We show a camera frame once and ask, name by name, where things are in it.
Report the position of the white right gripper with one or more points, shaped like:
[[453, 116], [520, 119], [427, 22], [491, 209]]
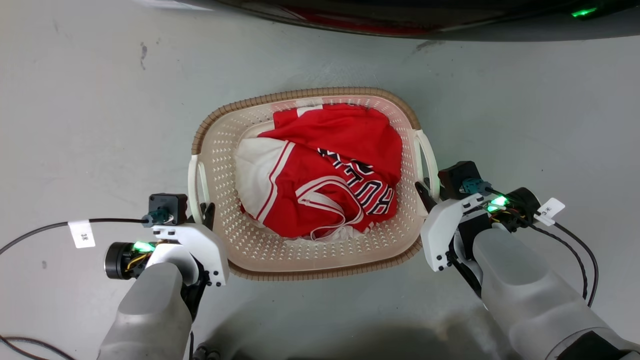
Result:
[[442, 225]]

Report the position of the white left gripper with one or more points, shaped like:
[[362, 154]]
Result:
[[200, 247]]

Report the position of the beige plastic laundry basket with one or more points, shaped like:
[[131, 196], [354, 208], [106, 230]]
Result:
[[260, 250]]

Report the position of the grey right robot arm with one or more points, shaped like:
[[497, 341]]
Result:
[[525, 295]]

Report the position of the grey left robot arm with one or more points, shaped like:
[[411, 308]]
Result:
[[147, 315]]

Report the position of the red and white jersey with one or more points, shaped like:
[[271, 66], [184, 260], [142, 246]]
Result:
[[345, 150]]

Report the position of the dark curved appliance with light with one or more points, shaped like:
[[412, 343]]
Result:
[[450, 20]]

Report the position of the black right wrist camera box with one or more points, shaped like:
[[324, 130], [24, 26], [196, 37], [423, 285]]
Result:
[[457, 177]]

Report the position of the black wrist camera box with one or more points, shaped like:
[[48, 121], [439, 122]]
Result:
[[167, 206], [457, 177]]

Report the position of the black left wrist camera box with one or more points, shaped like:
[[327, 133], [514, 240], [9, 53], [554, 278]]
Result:
[[167, 206]]

